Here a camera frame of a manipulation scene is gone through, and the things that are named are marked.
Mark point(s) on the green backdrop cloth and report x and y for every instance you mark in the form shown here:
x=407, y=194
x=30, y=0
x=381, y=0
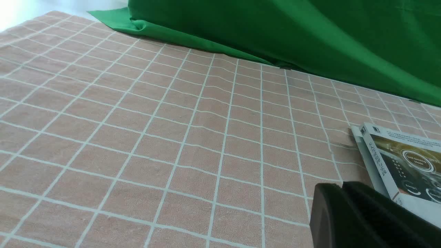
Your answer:
x=393, y=46

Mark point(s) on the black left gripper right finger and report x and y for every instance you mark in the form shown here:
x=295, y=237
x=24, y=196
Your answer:
x=396, y=226

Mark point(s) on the pink checkered tablecloth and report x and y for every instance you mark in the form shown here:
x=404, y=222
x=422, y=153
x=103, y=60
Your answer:
x=109, y=140

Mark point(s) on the lower white book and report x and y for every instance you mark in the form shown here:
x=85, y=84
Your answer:
x=370, y=165

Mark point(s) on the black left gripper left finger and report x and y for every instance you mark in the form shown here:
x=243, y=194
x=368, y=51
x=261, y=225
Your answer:
x=336, y=222

